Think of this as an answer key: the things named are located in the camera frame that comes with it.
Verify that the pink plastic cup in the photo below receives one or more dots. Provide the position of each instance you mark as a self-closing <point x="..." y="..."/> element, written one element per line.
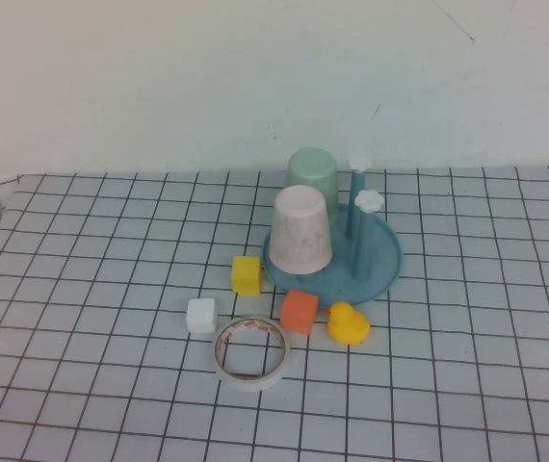
<point x="298" y="236"/>

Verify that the green plastic cup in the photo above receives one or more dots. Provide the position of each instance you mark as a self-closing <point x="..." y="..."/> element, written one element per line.
<point x="313" y="173"/>

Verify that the blue cup stand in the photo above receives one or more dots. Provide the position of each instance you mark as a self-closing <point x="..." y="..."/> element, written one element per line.
<point x="380" y="269"/>

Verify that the yellow foam cube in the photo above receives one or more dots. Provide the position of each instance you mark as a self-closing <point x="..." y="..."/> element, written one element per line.
<point x="245" y="274"/>

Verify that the orange foam cube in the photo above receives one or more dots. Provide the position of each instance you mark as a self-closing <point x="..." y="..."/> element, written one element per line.
<point x="298" y="313"/>

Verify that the white foam cube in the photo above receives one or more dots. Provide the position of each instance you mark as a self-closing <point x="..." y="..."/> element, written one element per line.
<point x="201" y="315"/>

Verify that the yellow rubber duck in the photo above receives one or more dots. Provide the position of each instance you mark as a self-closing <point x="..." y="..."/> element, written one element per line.
<point x="349" y="327"/>

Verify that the white tape roll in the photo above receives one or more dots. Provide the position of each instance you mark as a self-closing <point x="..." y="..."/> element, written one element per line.
<point x="255" y="382"/>

